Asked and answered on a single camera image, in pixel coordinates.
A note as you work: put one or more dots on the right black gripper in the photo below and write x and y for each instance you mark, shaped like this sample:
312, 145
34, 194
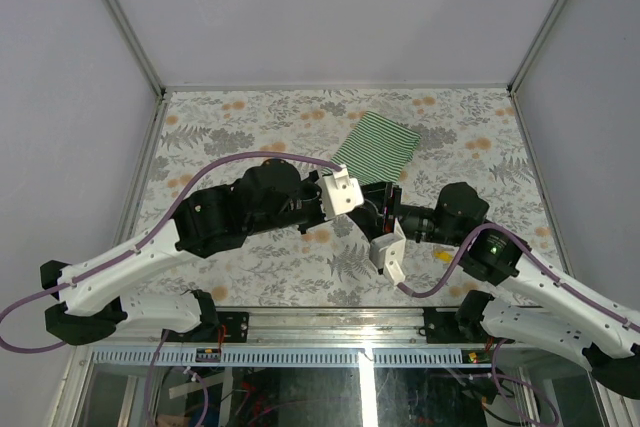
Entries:
377, 196

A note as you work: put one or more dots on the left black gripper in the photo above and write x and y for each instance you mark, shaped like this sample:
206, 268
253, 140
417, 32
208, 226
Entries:
320, 218

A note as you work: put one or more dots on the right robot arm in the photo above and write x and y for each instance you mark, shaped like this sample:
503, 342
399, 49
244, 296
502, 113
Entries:
578, 324

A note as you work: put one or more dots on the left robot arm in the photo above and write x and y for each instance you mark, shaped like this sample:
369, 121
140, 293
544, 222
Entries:
100, 298

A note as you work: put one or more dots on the green striped cloth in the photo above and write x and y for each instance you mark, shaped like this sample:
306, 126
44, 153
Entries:
377, 149

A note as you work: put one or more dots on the yellow key tag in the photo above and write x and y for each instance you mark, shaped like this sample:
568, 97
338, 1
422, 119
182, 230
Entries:
444, 256

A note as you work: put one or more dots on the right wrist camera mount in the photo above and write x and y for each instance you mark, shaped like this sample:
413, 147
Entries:
387, 252

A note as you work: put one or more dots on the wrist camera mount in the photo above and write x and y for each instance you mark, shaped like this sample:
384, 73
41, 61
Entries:
387, 252
340, 193

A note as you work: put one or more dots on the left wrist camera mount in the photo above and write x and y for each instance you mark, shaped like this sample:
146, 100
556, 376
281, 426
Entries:
340, 193

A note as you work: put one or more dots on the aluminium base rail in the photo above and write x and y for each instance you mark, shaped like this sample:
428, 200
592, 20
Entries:
307, 337

